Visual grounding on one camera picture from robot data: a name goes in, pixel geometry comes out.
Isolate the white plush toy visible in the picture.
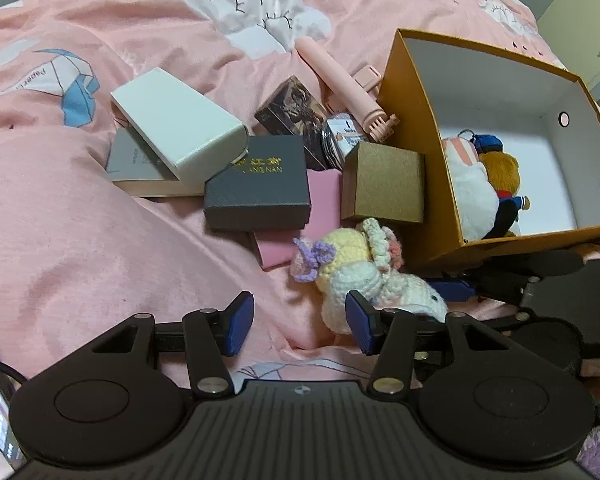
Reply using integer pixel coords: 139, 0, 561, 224
442, 132, 501, 242

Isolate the grey book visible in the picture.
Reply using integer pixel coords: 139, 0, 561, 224
105, 127, 206, 198

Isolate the gold cardboard box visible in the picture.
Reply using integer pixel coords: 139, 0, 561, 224
340, 141, 426, 224

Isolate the pink printed blanket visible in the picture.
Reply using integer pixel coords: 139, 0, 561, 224
0, 0, 600, 411

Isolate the pink selfie stick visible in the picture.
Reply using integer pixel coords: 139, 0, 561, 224
295, 36, 400, 142

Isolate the white box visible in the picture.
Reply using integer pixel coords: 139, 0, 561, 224
111, 67, 251, 183

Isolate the orange cardboard box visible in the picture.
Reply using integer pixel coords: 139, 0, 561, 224
377, 28, 600, 268

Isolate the dark grey gift box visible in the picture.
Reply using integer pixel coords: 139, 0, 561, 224
203, 135, 312, 232

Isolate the black cable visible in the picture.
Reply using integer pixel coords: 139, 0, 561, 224
0, 357, 26, 386

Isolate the crochet doll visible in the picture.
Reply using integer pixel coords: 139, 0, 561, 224
292, 217, 449, 333

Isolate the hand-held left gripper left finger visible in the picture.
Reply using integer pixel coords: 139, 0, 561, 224
91, 290, 256, 397

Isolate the pink felt wallet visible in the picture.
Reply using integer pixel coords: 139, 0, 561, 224
251, 169, 343, 271

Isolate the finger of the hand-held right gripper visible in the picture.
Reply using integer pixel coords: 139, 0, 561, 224
472, 250, 585, 286
422, 277, 531, 323

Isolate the labelled glass jar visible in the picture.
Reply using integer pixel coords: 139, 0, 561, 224
321, 115, 373, 170

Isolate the dark picture-printed box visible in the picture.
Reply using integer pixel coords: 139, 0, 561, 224
254, 75, 331, 171

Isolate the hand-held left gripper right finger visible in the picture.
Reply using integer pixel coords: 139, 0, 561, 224
345, 290, 506, 396

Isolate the brown bear plush toy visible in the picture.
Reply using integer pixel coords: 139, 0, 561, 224
477, 132, 532, 238

